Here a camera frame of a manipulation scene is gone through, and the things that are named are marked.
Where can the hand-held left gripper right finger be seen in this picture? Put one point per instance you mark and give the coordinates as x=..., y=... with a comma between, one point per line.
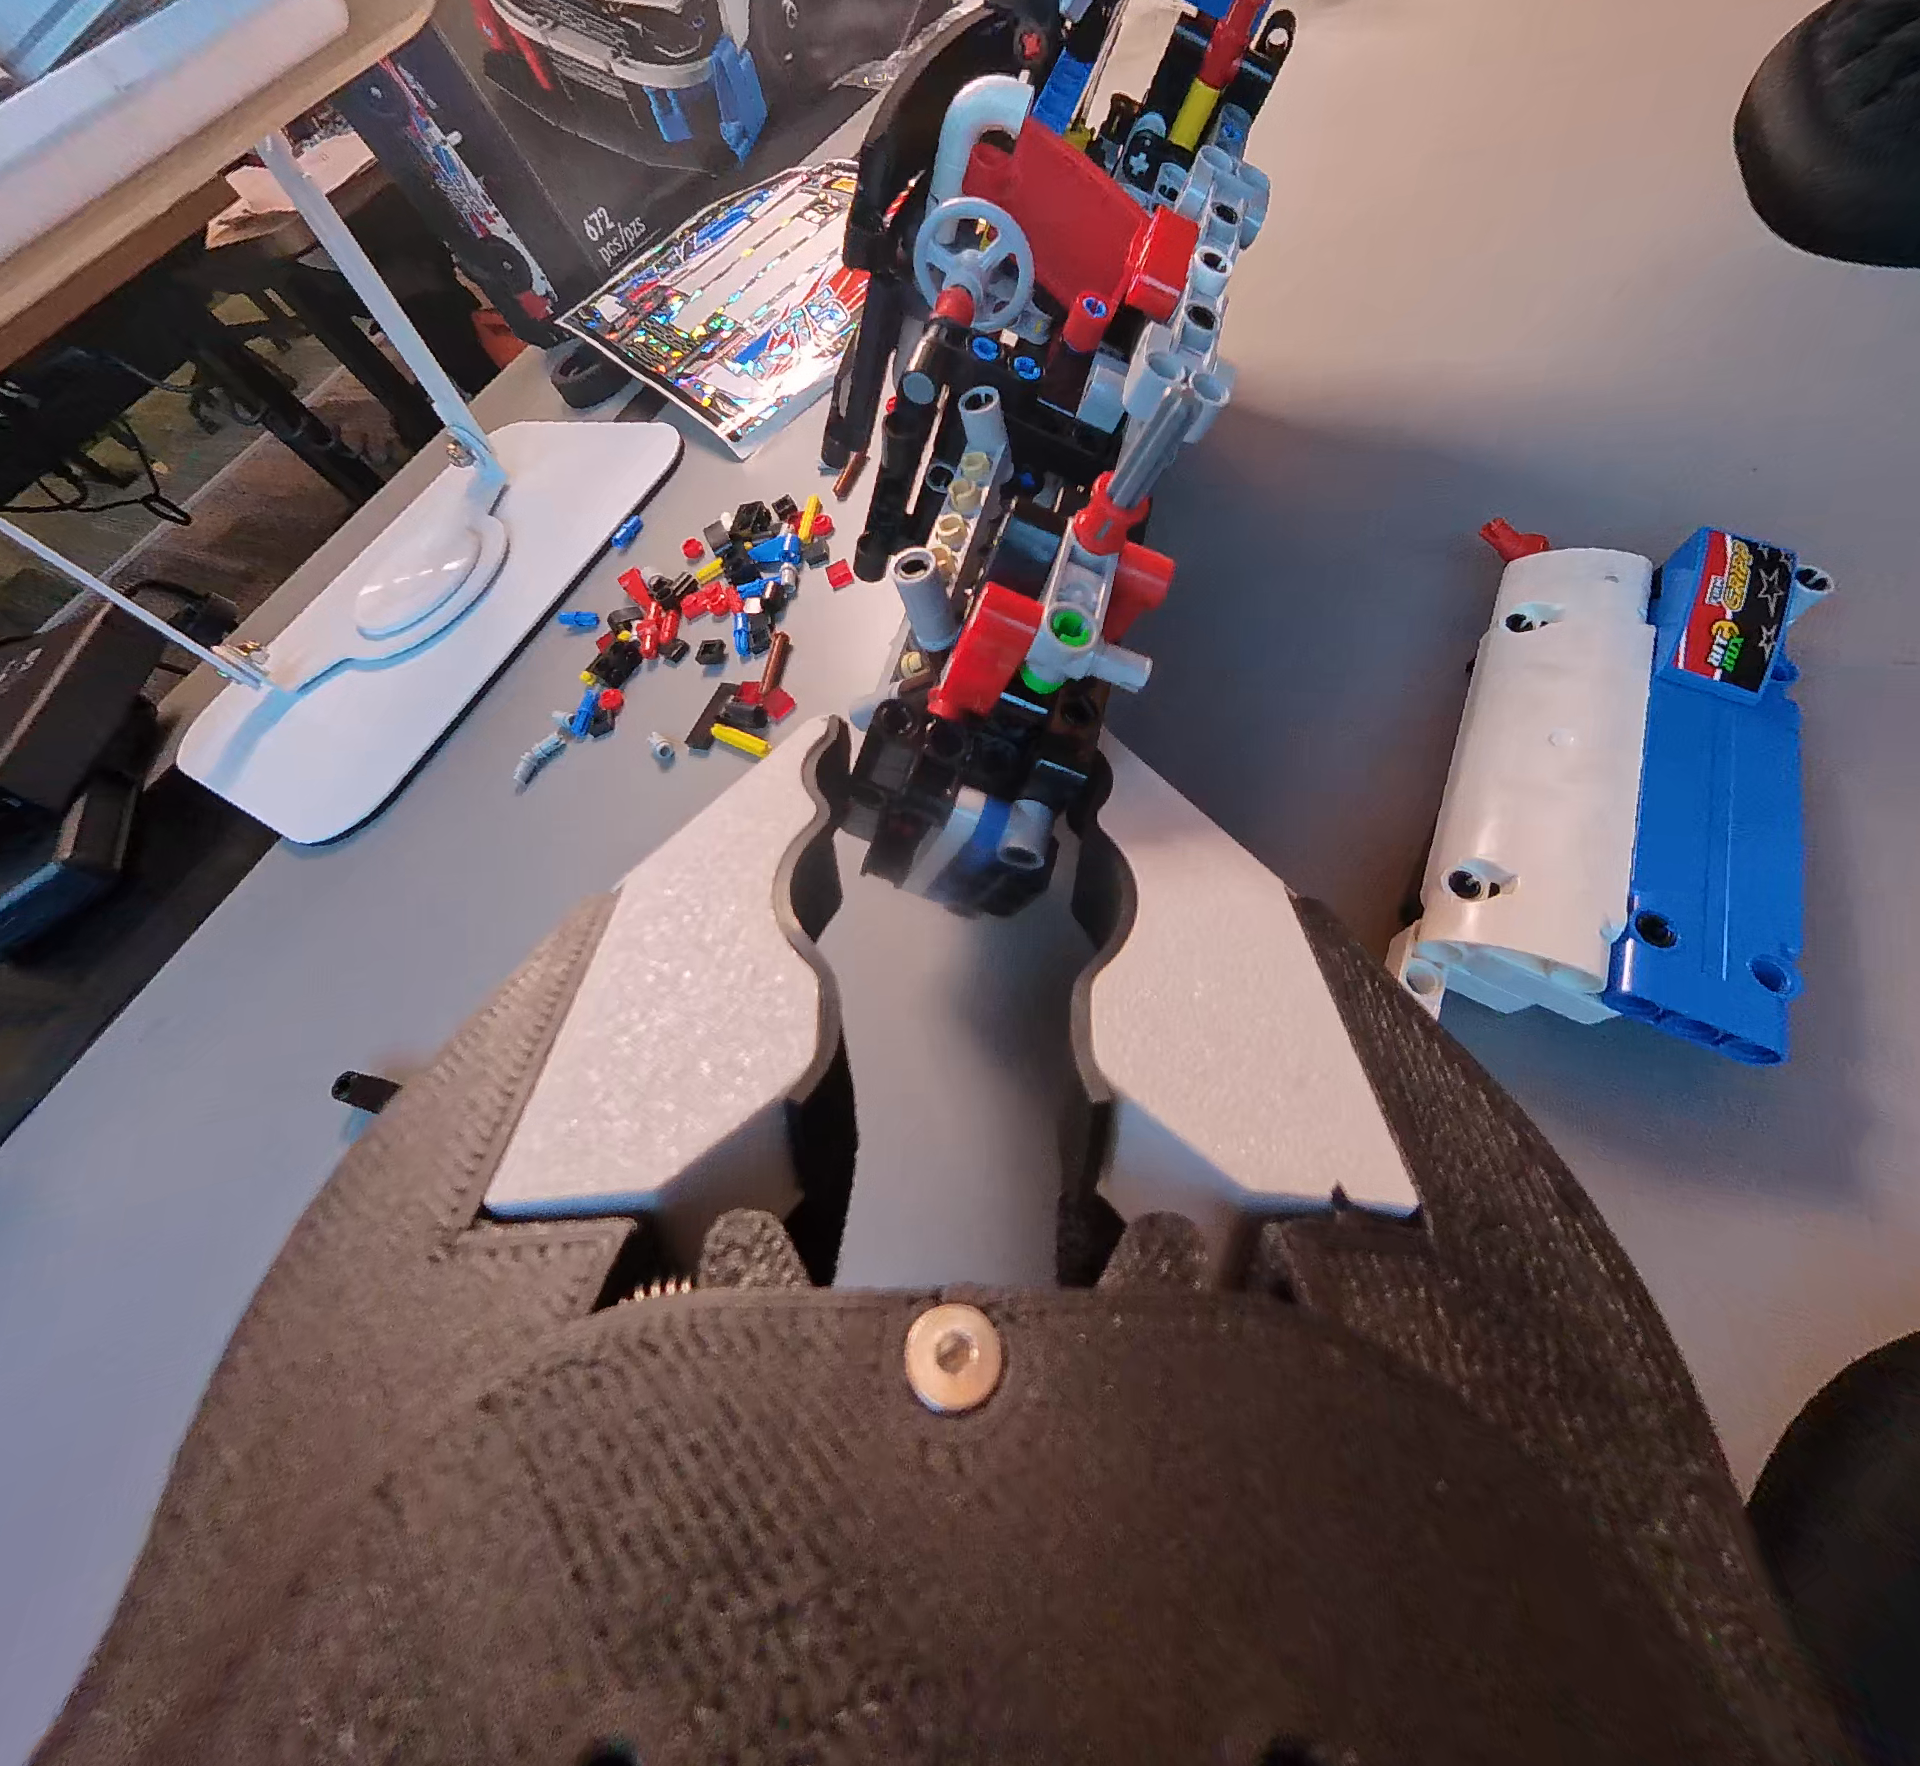
x=1244, y=1047

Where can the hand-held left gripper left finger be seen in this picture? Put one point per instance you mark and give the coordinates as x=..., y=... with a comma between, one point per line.
x=660, y=1047

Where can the lego race car model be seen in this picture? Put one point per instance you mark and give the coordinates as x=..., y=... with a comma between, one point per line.
x=1050, y=205

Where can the white and blue lego panel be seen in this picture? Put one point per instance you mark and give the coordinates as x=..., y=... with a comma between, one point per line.
x=1543, y=775

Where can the stickered blue lego tile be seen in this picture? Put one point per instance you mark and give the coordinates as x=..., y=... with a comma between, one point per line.
x=1734, y=611

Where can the black lego pin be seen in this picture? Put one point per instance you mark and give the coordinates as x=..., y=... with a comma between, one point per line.
x=364, y=1089

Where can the lego set box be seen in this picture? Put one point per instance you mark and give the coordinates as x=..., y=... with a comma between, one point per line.
x=600, y=41

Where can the pile of small lego pieces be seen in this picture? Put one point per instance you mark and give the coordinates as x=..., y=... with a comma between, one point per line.
x=735, y=588

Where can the black lego tyre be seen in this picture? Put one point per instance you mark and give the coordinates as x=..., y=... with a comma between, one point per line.
x=587, y=380

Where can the holographic sticker sheet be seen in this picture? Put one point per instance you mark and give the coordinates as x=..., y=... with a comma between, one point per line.
x=721, y=311

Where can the white book stand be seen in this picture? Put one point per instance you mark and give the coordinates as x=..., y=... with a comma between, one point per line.
x=495, y=552

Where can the black power adapter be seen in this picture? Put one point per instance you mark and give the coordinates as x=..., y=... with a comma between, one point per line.
x=67, y=701

